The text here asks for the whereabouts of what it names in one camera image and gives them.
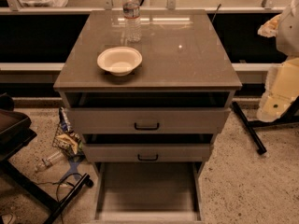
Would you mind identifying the clear plastic water bottle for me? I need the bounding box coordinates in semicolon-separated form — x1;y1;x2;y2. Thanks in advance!
122;0;141;42

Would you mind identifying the empty bottle on floor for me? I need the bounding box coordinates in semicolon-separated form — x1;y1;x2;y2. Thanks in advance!
35;151;64;173

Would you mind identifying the grey drawer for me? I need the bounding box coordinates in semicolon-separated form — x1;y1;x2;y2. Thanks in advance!
94;162;205;224
67;108;230;134
83;144;212;162

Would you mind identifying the black cable on floor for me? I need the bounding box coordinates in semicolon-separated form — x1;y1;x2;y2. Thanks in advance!
33;172;84;224

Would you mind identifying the white paper bowl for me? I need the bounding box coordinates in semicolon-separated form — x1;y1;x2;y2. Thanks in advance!
97;47;142;77

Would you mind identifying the black stand base right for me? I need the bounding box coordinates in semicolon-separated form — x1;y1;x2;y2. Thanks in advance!
232;97;299;155

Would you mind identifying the wire basket with snacks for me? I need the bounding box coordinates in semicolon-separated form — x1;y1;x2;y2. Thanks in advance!
55;107;84;158

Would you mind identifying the white and yellow gripper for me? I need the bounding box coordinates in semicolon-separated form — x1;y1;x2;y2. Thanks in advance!
256;58;299;122

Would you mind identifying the grey drawer cabinet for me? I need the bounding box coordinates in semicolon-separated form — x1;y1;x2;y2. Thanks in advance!
54;10;241;150

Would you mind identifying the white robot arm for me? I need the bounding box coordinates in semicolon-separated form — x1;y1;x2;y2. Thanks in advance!
257;0;299;122

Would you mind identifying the blue floor tape mark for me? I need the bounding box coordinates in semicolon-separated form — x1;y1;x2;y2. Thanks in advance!
61;156;85;181

